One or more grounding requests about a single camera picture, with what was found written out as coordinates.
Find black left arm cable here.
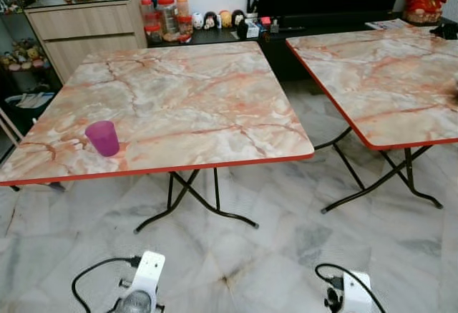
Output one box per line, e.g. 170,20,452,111
71,255,143,313

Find black low television console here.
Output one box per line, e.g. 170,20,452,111
147,11,458,82

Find glass display shelf with toys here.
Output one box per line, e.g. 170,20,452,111
0,0,64,136

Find light wooden drawer cabinet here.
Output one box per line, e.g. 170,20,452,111
24,0,148,83

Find tall red lid plastic jar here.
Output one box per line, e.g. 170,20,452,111
140,0,159,27

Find short red lid snack jar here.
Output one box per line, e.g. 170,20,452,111
143,25,163,45

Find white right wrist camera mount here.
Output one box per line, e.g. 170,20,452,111
341,270,374,313

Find small white box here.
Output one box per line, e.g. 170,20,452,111
243,21,260,40

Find purple plastic cup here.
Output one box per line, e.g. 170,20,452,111
84,120,121,158

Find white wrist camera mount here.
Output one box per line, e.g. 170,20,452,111
341,270,374,313
127,250,167,308

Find printed magazine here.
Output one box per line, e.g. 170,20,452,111
365,19,413,32

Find stack of papers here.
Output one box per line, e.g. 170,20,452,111
4,91,56,110

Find marble pattern folding table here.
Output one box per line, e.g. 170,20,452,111
0,41,316,233
286,27,458,215

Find small red lid jar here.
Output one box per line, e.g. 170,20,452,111
177,16,194,39

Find small black object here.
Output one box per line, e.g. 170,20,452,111
432,19,458,41

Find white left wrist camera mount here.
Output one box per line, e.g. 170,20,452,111
127,250,167,308

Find orange lid plastic jar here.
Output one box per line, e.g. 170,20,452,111
175,0,191,18

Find large red lid plastic jar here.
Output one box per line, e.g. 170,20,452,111
157,0,180,42

